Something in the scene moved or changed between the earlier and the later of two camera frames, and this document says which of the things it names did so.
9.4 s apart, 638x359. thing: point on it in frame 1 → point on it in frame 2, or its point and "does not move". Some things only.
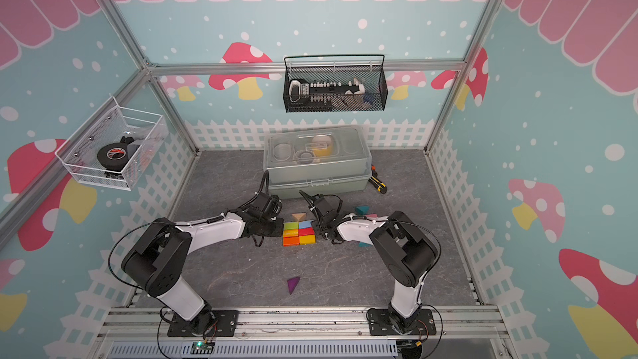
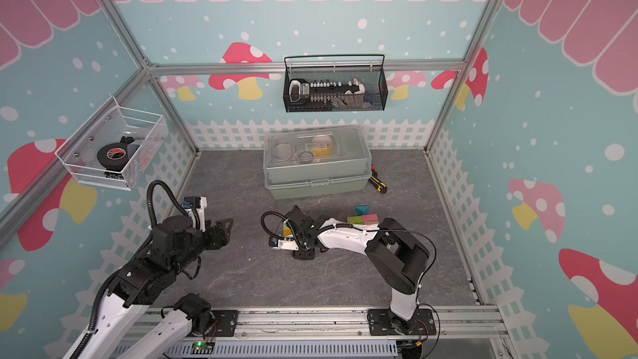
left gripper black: (279, 228) → (218, 235)
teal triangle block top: (362, 210) does not move
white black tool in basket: (336, 92) does not move
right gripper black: (316, 225) → (301, 256)
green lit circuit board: (202, 348) does not move
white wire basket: (109, 150) does not move
